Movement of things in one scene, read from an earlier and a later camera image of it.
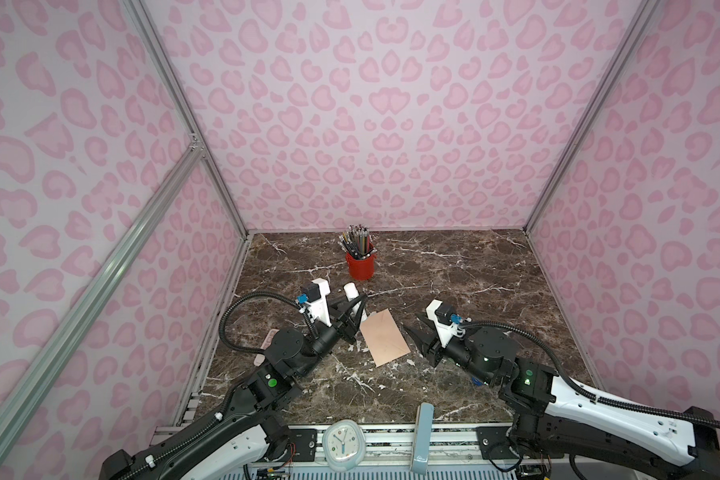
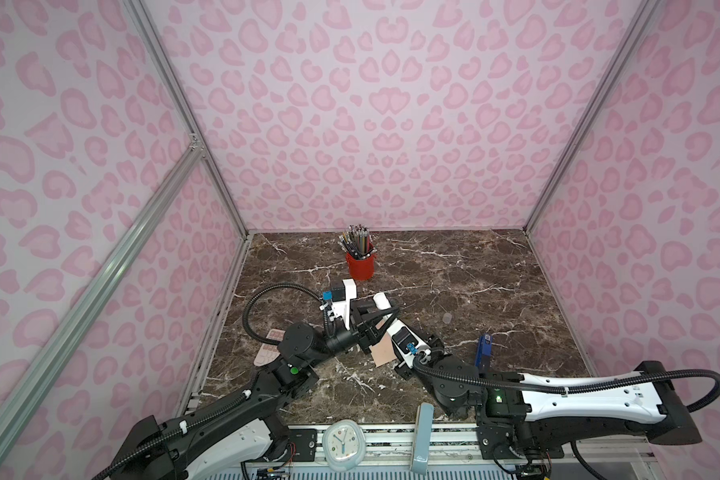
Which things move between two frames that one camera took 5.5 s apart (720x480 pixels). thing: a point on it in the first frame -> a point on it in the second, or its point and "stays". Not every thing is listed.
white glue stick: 352,293 -> 381,300
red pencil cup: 362,269 stays
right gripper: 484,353 -> 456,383
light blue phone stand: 422,438 stays
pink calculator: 259,358 stays
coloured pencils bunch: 357,242 stays
